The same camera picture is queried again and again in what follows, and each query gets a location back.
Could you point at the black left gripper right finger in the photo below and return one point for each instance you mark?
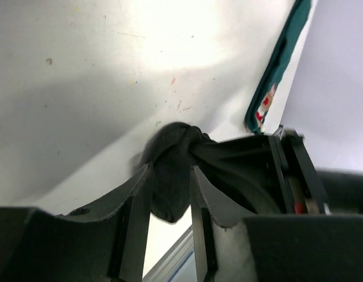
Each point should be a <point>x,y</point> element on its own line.
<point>232,244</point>

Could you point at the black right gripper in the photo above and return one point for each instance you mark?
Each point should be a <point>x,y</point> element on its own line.
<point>236,167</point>

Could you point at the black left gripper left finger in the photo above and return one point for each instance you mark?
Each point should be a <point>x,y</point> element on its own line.
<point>104,240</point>

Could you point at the black sock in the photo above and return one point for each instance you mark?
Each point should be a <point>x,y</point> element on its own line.
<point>168,152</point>

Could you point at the teal christmas sock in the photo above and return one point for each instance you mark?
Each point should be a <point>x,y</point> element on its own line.
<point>277,65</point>

